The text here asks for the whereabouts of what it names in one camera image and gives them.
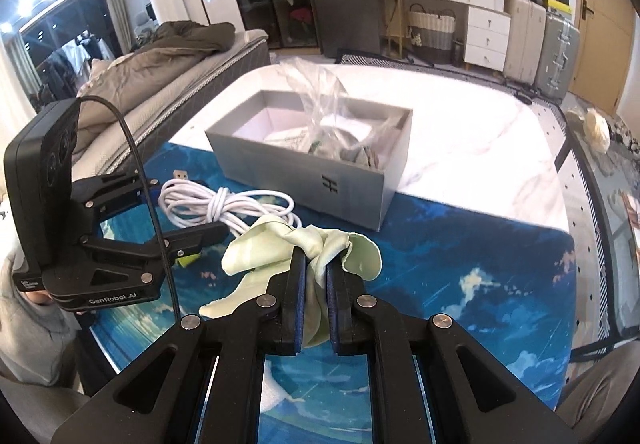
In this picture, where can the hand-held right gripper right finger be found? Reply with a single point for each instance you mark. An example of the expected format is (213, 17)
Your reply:
(330, 309)

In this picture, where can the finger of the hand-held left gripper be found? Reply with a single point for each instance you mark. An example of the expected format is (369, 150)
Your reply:
(115, 191)
(195, 236)

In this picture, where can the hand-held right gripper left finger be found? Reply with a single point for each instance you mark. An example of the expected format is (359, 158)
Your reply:
(301, 309)

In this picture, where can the light green cloth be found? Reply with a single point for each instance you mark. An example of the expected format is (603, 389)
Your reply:
(260, 254)

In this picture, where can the grey cardboard box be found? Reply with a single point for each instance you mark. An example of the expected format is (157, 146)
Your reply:
(280, 179)

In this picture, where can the green label packet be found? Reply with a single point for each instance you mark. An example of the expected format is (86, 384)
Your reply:
(295, 140)

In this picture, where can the grey sock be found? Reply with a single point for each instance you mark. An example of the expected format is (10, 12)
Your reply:
(357, 151)

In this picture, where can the clear plastic bag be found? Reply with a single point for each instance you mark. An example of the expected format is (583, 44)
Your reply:
(320, 94)

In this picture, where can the person's left forearm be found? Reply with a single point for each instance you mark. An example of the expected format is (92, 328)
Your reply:
(30, 339)

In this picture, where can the blue sky printed mat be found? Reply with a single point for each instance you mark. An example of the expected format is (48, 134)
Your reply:
(450, 284)

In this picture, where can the brown duvet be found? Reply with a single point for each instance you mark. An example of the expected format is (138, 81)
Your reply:
(150, 59)

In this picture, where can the hanging clothes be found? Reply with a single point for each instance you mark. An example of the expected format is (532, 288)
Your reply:
(65, 59)

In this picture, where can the grey bed mattress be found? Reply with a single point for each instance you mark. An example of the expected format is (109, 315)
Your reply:
(210, 74)

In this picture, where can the white patterned rug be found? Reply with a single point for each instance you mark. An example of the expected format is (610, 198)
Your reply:
(585, 244)

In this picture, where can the person's leg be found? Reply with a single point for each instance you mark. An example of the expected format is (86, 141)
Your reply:
(600, 399)

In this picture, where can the woven laundry basket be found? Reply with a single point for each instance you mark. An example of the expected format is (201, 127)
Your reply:
(430, 34)

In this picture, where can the glass side table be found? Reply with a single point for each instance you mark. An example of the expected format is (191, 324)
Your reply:
(600, 169)

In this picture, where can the white vanity desk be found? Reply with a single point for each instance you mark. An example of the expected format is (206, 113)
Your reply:
(487, 39)

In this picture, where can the white plastic bag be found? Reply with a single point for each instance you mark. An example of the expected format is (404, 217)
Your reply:
(597, 129)

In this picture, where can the beige suitcase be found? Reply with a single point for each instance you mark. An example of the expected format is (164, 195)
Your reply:
(522, 39)

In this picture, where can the silver suitcase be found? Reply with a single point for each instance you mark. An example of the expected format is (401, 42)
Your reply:
(557, 54)

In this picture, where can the tan door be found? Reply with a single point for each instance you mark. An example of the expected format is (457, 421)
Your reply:
(600, 49)

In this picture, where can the yellow box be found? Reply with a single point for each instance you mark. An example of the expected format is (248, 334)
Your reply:
(559, 5)

